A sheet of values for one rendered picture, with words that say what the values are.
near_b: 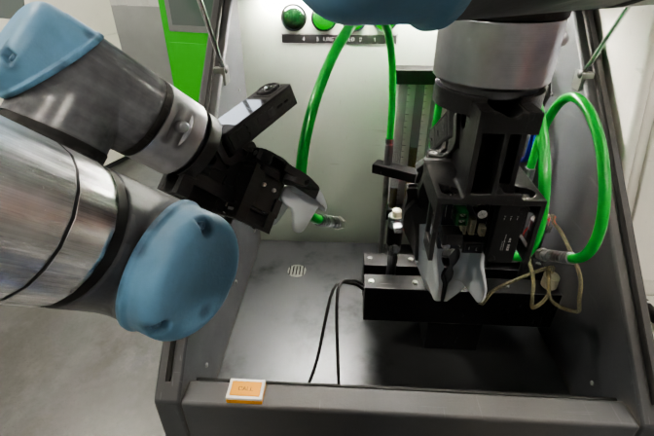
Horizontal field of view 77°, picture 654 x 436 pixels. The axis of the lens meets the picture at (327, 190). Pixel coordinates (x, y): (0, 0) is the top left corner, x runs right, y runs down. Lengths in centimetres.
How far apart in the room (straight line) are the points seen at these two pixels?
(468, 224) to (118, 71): 28
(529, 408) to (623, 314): 19
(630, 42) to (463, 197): 59
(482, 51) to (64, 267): 24
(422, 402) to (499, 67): 49
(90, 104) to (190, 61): 325
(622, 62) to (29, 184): 80
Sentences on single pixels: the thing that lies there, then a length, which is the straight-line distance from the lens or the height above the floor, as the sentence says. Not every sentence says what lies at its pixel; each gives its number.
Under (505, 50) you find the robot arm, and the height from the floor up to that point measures 144.
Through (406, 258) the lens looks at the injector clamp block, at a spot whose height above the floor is 98.
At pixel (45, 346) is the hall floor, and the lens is 229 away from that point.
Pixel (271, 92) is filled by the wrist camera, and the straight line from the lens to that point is 47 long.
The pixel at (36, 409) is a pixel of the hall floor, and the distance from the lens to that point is 207.
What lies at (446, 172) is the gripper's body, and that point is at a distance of 31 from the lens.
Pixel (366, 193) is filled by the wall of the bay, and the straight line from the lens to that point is 101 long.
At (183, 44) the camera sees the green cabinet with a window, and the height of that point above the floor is 88.
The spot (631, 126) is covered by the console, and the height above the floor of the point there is 126.
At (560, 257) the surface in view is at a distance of 70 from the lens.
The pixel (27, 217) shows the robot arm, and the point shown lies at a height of 140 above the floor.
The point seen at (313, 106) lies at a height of 133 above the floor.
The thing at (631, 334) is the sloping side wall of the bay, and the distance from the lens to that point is 74.
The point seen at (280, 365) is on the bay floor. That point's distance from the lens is 83.
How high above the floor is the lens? 149
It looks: 30 degrees down
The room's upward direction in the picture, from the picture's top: straight up
